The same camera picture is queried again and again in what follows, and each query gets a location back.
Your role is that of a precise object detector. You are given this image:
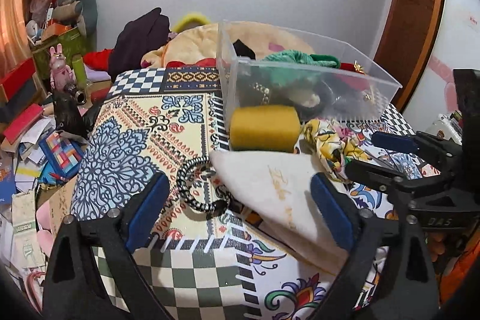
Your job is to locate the dark purple jacket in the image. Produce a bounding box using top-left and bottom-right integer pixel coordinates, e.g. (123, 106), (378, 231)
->
(107, 8), (170, 81)

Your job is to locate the red cylinder bottle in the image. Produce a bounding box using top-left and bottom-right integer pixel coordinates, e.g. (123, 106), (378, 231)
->
(90, 88), (109, 104)

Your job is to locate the pink rabbit figurine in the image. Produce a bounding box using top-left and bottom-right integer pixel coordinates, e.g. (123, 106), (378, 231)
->
(49, 43), (76, 91)

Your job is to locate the green bottle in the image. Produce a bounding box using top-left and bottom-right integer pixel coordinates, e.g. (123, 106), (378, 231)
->
(72, 55), (88, 89)

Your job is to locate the black white braided cord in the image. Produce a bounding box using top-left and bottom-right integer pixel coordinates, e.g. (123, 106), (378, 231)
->
(175, 155), (235, 219)

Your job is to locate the yellow fuzzy hoop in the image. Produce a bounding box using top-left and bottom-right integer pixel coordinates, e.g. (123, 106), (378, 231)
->
(171, 12), (212, 34)

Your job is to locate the black plastic bag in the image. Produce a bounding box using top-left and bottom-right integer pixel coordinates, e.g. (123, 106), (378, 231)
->
(52, 90), (103, 139)

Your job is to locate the yellow sponge block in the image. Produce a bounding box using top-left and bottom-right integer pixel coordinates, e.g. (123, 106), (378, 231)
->
(229, 105), (301, 153)

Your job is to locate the white embroidered cloth bag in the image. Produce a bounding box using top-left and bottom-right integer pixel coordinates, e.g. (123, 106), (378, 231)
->
(210, 151), (348, 275)

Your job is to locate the clear plastic storage box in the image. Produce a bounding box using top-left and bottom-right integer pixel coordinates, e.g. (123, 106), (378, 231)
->
(216, 20), (401, 122)

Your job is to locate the patterned patchwork tablecloth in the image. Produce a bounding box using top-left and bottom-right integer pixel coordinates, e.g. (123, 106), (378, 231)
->
(69, 66), (440, 320)

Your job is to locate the green cardboard box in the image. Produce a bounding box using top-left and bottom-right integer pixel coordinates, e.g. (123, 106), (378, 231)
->
(32, 27), (95, 80)

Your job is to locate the orange striped curtain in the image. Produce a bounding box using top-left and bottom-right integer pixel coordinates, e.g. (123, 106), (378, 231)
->
(0, 0), (54, 77)

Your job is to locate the red cloth on floor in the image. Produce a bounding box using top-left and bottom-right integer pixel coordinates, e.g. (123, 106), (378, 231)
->
(83, 49), (112, 72)

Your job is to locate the beige floral blanket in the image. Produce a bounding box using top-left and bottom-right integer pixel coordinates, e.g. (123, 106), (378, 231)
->
(141, 21), (315, 68)

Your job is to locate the wooden door frame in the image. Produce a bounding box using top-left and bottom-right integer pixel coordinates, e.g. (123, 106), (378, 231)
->
(374, 0), (444, 112)

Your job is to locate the red gift box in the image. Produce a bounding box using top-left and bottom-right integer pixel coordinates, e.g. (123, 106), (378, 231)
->
(0, 58), (36, 104)

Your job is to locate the green knitted cloth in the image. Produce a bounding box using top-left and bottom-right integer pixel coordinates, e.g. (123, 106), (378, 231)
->
(264, 50), (341, 69)

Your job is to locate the grey plush toy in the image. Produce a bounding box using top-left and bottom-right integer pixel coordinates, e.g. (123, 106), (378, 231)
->
(52, 0), (98, 37)

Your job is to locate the floral patterned scrunchie cloth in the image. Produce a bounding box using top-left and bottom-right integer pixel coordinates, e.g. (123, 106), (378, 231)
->
(302, 118), (370, 183)

